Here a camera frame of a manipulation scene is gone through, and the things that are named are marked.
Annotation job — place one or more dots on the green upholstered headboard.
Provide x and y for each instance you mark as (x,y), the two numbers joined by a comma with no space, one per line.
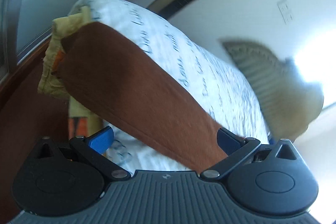
(288,103)

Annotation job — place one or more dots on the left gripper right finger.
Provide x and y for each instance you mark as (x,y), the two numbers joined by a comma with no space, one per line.
(237,149)

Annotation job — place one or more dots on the orange patterned box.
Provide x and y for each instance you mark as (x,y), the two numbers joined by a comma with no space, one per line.
(77,126)

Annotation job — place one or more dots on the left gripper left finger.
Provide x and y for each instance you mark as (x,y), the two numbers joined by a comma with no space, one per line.
(90,151)

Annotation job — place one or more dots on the brown knit sweater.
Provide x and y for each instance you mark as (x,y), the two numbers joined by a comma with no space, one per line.
(114,78)

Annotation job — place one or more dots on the yellow folded garment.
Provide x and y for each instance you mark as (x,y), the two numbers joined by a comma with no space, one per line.
(62,27)

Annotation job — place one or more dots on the white wall socket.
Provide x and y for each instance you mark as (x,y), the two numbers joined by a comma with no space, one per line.
(285,11)

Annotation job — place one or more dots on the white quilt with script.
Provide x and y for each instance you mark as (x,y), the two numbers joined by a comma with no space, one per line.
(220,88)

